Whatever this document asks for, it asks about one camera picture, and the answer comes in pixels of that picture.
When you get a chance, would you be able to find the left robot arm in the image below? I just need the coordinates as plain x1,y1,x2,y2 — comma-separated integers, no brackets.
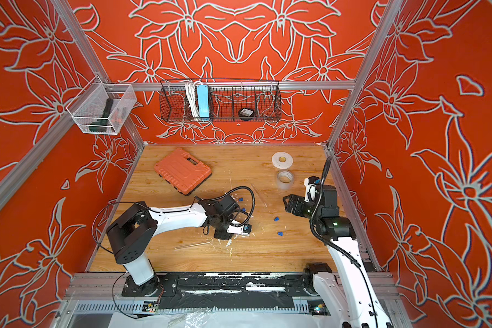
106,195,251,287

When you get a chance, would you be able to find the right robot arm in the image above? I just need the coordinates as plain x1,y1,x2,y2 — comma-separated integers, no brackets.
283,183,394,327

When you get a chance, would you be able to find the clear test tube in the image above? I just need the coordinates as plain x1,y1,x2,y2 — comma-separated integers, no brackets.
250,183,268,209
174,241,211,251

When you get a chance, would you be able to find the clear packing tape roll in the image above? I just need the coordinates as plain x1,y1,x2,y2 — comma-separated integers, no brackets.
276,170,295,190

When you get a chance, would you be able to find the white foam tape roll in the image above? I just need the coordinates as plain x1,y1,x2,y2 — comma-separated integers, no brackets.
271,152,294,169

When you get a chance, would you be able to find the orange plastic tool case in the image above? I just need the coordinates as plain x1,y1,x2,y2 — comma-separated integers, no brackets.
154,148,212,195

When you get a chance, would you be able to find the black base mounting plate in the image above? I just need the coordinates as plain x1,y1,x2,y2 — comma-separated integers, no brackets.
121,272,322,313

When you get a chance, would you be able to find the light blue box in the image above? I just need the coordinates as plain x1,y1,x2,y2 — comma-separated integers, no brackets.
197,85,210,120

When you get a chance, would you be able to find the dark green tool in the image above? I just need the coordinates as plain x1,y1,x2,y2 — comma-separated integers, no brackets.
89,98,113,133

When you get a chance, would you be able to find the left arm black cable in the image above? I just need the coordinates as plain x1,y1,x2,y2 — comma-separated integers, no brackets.
194,186,256,228

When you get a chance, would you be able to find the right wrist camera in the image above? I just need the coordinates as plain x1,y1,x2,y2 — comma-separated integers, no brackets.
304,176,321,202

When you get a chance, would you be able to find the black wire basket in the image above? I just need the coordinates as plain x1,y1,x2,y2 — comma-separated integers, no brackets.
159,79,282,123

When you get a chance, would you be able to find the white cable bundle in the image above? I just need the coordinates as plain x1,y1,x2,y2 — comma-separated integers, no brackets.
184,81,200,119

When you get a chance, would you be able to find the clear acrylic wall box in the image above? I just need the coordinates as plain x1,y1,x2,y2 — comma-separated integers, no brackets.
66,79,137,135

